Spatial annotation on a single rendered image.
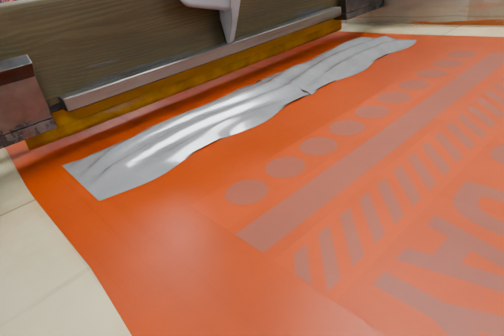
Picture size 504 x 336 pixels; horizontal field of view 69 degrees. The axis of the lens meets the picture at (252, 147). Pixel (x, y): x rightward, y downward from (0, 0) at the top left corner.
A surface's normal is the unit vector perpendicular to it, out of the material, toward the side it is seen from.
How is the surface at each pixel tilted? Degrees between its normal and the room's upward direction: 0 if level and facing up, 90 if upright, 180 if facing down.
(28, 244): 0
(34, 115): 90
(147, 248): 0
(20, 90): 90
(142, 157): 30
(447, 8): 90
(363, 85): 0
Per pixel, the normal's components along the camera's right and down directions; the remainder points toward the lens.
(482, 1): -0.73, 0.40
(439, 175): -0.15, -0.88
